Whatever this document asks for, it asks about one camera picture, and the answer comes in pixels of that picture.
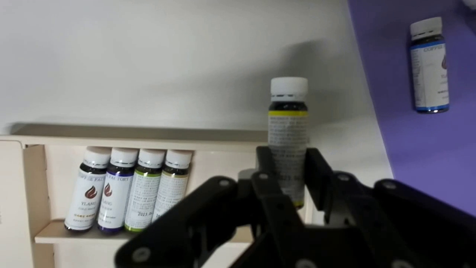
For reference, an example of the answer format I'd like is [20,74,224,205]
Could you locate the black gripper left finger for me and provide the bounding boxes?
[114,144,318,268]

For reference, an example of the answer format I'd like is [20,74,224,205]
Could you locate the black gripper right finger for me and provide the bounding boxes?
[303,147,476,268]

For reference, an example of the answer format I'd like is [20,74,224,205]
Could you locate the yellow-green band bottle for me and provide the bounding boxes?
[266,75,310,209]

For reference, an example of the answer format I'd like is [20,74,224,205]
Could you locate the olive label bottle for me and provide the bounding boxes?
[150,148,194,223]

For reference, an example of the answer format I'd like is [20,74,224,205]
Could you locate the green label bottle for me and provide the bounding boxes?
[123,147,166,235]

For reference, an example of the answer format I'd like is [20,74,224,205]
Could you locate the purple label bottle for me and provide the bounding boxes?
[96,145,139,235]

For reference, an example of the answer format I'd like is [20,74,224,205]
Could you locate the blue label bottle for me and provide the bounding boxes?
[405,14,451,114]

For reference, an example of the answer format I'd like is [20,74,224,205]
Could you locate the purple mat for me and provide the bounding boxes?
[346,0,476,217]

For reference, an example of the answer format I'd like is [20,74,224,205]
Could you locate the white bottles in tray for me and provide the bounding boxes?
[62,144,112,233]

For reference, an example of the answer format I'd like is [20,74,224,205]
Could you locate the light wooden shelf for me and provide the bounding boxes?
[0,132,318,268]

